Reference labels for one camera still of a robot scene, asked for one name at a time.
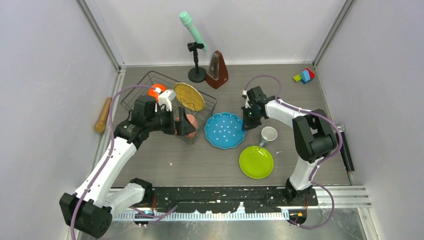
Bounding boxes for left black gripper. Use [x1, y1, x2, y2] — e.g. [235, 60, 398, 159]
[146, 105, 196, 136]

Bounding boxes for pink ceramic mug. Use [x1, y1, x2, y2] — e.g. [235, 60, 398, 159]
[175, 114, 200, 139]

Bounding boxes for black wire dish rack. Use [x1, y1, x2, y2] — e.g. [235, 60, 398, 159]
[138, 70, 217, 144]

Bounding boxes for grey mug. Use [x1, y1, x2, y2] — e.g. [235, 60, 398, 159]
[258, 126, 278, 148]

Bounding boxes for woven bamboo coaster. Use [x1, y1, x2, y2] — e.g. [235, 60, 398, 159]
[173, 82, 206, 112]

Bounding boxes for blue dotted plate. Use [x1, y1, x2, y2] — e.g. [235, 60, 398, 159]
[204, 112, 246, 150]

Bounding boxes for orange bowl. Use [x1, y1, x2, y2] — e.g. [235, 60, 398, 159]
[147, 83, 168, 102]

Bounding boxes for green plate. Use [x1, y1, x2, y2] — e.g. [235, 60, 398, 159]
[239, 145, 274, 179]

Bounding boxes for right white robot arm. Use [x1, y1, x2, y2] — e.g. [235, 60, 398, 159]
[241, 86, 342, 205]

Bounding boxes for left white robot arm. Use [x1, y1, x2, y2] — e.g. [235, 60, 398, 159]
[59, 95, 196, 239]

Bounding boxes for brown wooden metronome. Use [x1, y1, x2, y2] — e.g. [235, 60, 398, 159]
[205, 50, 229, 90]

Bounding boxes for black microphone stand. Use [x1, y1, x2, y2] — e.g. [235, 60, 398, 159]
[187, 42, 207, 83]

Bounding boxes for colourful toy blocks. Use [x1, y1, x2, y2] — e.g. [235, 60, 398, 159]
[292, 68, 316, 84]

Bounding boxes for wooden rolling pin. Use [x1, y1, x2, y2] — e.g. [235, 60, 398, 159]
[94, 97, 112, 134]

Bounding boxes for black handheld microphone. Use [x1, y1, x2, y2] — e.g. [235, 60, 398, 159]
[336, 123, 355, 172]

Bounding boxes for mint green microphone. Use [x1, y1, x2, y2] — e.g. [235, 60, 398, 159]
[179, 11, 208, 53]

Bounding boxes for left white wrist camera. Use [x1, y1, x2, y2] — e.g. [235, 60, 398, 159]
[157, 89, 176, 112]

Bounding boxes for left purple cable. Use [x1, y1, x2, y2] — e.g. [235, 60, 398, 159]
[70, 84, 178, 240]

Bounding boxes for purple cable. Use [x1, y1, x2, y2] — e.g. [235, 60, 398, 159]
[243, 74, 344, 230]
[70, 84, 178, 240]

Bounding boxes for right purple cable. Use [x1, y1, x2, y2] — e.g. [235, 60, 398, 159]
[243, 74, 344, 230]

